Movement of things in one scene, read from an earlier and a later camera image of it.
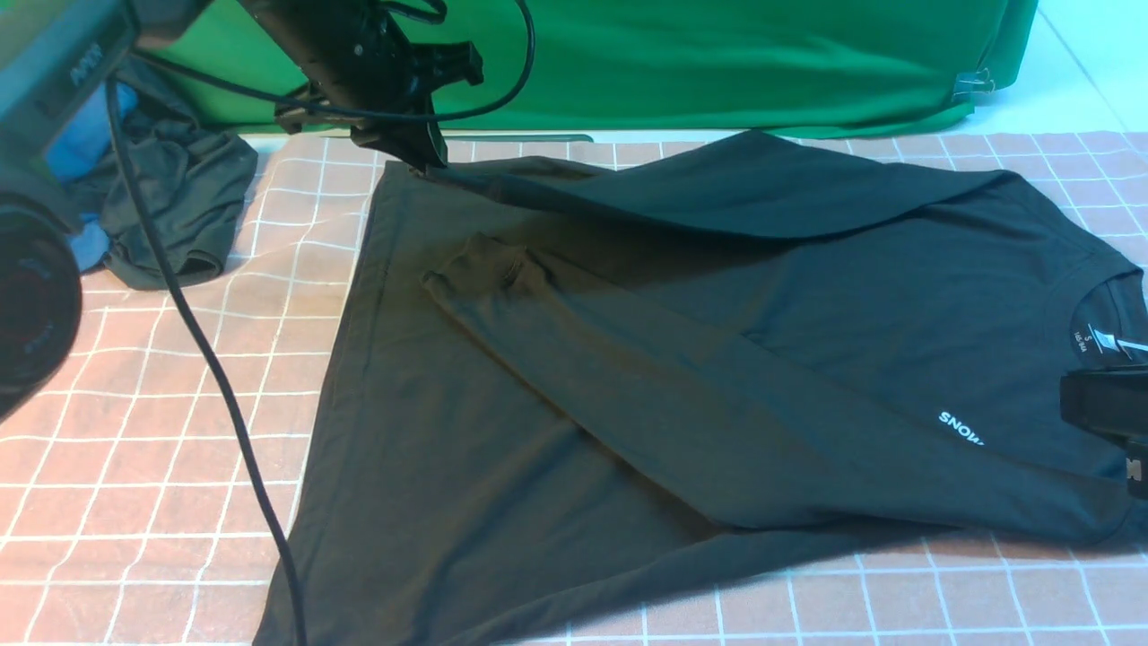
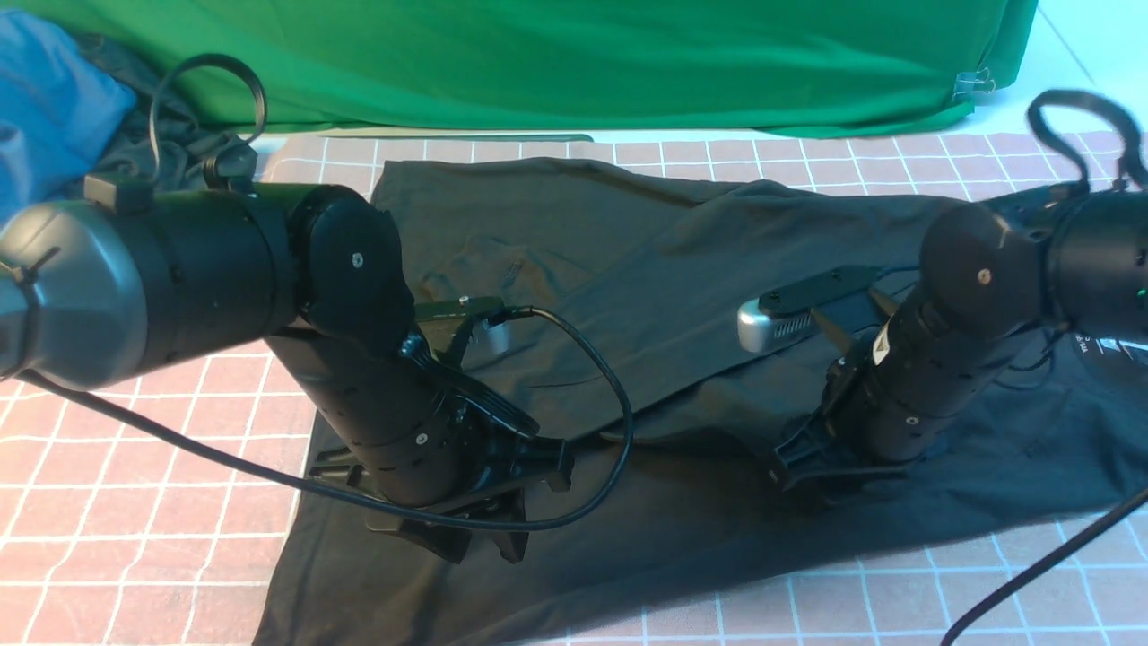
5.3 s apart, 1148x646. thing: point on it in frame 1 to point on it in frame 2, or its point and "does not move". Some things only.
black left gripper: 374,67 to 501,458
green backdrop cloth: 764,67 does not move
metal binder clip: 969,85 does not move
